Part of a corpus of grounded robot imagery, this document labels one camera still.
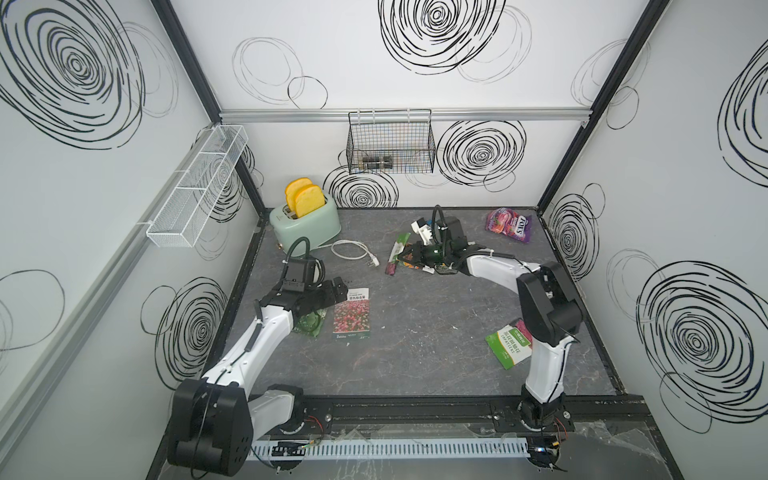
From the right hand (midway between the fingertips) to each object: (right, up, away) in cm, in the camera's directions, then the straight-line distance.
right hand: (401, 254), depth 90 cm
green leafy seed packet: (-28, -21, 0) cm, 35 cm away
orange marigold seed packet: (+1, -3, -1) cm, 3 cm away
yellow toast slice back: (-35, +21, +6) cm, 42 cm away
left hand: (-20, -11, -5) cm, 23 cm away
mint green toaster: (-28, +9, +8) cm, 30 cm away
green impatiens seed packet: (+32, -26, -5) cm, 41 cm away
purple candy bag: (+40, +11, +22) cm, 48 cm away
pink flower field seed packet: (-16, -19, +1) cm, 25 cm away
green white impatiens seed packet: (-1, +1, +5) cm, 5 cm away
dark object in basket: (-8, +28, -1) cm, 29 cm away
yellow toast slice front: (-30, +18, +6) cm, 35 cm away
